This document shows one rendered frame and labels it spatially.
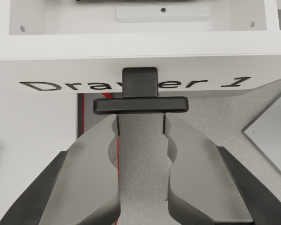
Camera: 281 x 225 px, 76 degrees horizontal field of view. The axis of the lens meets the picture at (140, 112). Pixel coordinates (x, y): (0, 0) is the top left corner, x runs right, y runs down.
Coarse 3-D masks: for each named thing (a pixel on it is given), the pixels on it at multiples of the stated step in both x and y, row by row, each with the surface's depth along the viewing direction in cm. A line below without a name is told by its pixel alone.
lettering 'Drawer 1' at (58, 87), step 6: (240, 78) 18; (246, 78) 18; (24, 84) 18; (48, 84) 18; (54, 84) 18; (66, 84) 18; (72, 84) 18; (78, 84) 18; (90, 84) 19; (102, 84) 19; (108, 84) 19; (120, 84) 19; (162, 84) 19; (168, 84) 19; (174, 84) 19; (180, 84) 20; (192, 84) 20; (234, 84) 20; (42, 90) 21; (48, 90) 21; (54, 90) 21
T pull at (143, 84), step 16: (128, 80) 14; (144, 80) 14; (128, 96) 14; (144, 96) 14; (176, 96) 14; (96, 112) 14; (112, 112) 14; (128, 112) 14; (144, 112) 14; (160, 112) 14; (176, 112) 14
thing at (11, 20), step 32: (0, 0) 16; (32, 0) 20; (64, 0) 22; (96, 0) 22; (128, 0) 22; (160, 0) 22; (192, 0) 22; (224, 0) 22; (256, 0) 17; (0, 32) 16; (32, 32) 19; (64, 32) 22; (96, 32) 22; (128, 32) 22; (160, 32) 22
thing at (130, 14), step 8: (120, 8) 21; (128, 8) 21; (136, 8) 21; (144, 8) 21; (152, 8) 21; (160, 8) 21; (168, 8) 21; (176, 8) 21; (184, 8) 21; (192, 8) 21; (200, 8) 21; (208, 8) 21; (120, 16) 21; (128, 16) 21; (136, 16) 21; (144, 16) 21; (152, 16) 21; (160, 16) 21; (168, 16) 21; (176, 16) 21; (184, 16) 21; (192, 16) 21; (200, 16) 21; (208, 16) 21
